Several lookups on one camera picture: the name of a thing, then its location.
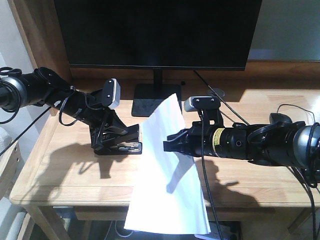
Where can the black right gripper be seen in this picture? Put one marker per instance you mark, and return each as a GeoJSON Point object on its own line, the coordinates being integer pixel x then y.
{"type": "Point", "coordinates": [211, 140]}

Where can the wooden computer desk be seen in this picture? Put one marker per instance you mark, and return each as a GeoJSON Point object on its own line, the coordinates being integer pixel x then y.
{"type": "Point", "coordinates": [63, 170]}

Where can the black monitor with stand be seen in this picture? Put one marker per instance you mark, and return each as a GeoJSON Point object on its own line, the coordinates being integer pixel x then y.
{"type": "Point", "coordinates": [157, 35]}

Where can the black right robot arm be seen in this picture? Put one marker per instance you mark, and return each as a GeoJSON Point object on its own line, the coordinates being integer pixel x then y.
{"type": "Point", "coordinates": [281, 143]}

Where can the black computer mouse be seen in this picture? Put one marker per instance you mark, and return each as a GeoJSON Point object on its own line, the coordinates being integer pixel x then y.
{"type": "Point", "coordinates": [276, 117]}

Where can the white paper stack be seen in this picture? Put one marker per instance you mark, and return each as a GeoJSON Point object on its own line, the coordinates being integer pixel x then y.
{"type": "Point", "coordinates": [167, 197]}

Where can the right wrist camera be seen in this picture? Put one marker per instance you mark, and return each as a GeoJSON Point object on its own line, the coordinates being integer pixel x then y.
{"type": "Point", "coordinates": [195, 103]}

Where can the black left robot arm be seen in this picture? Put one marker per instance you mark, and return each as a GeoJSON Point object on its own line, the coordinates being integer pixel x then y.
{"type": "Point", "coordinates": [41, 87]}

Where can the black stapler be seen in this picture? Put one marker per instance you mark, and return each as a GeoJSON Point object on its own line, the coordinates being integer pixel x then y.
{"type": "Point", "coordinates": [116, 141]}

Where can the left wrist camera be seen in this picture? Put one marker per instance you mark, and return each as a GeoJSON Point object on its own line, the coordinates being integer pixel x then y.
{"type": "Point", "coordinates": [111, 94]}

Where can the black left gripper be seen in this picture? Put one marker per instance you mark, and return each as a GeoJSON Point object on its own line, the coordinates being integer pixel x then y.
{"type": "Point", "coordinates": [94, 114]}

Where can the wooden chair white cushion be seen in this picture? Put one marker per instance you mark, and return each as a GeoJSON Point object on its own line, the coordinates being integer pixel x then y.
{"type": "Point", "coordinates": [9, 161]}

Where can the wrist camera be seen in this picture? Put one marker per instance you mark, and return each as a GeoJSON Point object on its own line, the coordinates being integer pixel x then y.
{"type": "Point", "coordinates": [195, 103]}
{"type": "Point", "coordinates": [111, 94]}

